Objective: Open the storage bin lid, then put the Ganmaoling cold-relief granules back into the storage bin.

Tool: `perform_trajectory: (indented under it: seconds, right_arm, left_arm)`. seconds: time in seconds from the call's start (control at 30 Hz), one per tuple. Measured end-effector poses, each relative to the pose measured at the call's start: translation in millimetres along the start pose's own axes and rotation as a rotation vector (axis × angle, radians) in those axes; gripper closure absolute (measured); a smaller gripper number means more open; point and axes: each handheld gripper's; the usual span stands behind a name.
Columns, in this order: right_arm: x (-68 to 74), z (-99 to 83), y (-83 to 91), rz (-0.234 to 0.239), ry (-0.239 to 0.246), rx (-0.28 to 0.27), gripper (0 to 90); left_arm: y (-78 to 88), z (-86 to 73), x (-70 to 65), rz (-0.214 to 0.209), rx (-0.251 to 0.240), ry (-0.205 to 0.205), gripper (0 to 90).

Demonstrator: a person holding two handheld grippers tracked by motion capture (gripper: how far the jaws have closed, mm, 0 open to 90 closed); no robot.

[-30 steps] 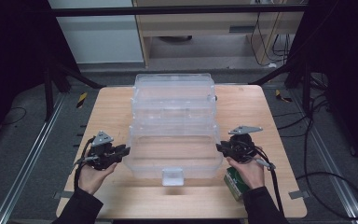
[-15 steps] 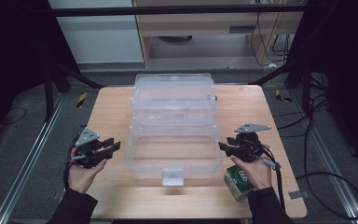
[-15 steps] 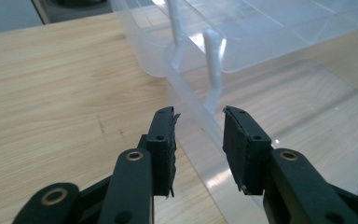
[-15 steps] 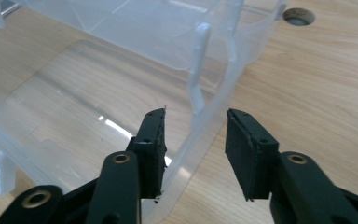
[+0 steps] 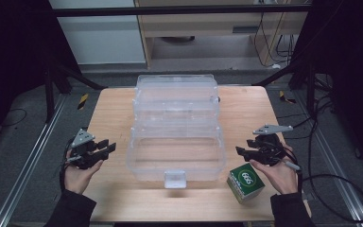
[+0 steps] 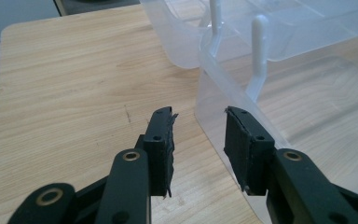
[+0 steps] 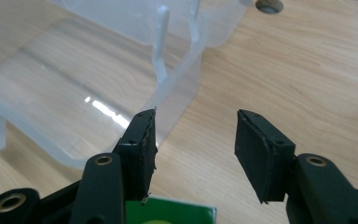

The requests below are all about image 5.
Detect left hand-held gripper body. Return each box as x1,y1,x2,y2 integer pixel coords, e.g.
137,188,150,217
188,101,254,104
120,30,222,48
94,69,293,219
67,128,105,170

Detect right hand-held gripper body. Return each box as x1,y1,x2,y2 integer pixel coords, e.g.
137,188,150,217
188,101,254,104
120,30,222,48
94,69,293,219
248,123,294,166

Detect green and white box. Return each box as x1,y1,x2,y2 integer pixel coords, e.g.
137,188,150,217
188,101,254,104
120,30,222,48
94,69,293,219
226,162,266,204

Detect clear plastic storage box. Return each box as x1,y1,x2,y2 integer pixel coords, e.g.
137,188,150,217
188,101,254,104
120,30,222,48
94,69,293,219
126,74,227,189

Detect person's left hand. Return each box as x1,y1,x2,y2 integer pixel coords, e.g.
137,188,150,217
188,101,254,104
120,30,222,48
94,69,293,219
62,148,105,196

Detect person's right hand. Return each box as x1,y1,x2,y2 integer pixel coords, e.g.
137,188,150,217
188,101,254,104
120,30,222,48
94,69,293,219
249,144,299,196

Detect yellow-black floor tape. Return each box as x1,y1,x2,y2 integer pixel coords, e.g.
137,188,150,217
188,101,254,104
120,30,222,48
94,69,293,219
278,90,297,105
77,93,90,111

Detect black metal stand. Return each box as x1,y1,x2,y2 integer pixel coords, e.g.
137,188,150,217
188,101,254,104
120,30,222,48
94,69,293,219
253,60,318,116
42,58,107,124

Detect white cabinet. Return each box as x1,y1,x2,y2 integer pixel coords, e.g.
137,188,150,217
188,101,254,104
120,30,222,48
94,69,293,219
48,0,147,65

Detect black curtain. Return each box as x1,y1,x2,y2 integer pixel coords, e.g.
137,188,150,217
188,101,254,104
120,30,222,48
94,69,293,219
291,0,363,174
0,0,79,149

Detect light wooden desk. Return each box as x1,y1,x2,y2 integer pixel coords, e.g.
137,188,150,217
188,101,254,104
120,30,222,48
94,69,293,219
134,0,311,69

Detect black horizontal bar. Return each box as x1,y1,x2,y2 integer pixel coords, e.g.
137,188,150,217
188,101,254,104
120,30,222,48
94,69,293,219
50,4,311,17

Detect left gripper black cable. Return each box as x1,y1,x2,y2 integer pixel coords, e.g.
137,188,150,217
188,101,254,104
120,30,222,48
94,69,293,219
59,138,77,191

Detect aluminium floor rail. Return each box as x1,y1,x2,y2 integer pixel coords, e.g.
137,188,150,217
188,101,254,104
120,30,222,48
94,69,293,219
0,94,69,227
294,91,363,223

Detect thin black floor cable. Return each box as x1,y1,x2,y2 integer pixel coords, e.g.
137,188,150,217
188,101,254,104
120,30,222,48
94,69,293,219
0,108,28,128

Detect black cables under desk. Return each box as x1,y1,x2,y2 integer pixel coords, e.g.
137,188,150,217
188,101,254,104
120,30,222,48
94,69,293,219
253,12,297,68

